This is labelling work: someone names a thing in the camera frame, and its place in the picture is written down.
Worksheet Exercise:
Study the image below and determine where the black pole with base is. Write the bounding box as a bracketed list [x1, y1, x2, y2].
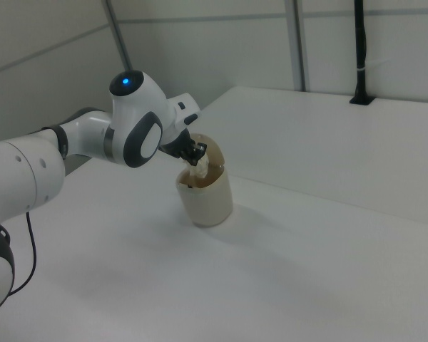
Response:
[349, 0, 376, 106]

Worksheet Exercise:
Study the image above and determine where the cream swing bin lid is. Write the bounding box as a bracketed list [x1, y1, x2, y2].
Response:
[190, 132, 225, 169]

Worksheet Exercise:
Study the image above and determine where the grey metal partition post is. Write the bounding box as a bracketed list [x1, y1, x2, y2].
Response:
[291, 0, 312, 92]
[101, 0, 133, 72]

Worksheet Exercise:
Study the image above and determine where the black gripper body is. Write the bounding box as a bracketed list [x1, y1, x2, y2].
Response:
[159, 130, 196, 161]

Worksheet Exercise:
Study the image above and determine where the white cable tie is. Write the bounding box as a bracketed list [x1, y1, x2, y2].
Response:
[355, 58, 392, 73]

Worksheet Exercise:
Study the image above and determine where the white paper trash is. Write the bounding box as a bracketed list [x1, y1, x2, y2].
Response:
[188, 152, 210, 179]

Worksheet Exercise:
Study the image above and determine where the thin black cable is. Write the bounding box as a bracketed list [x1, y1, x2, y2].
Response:
[8, 209, 39, 296]

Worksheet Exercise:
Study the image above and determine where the small cream trash bin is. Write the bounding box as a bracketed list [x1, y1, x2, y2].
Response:
[174, 132, 234, 228]

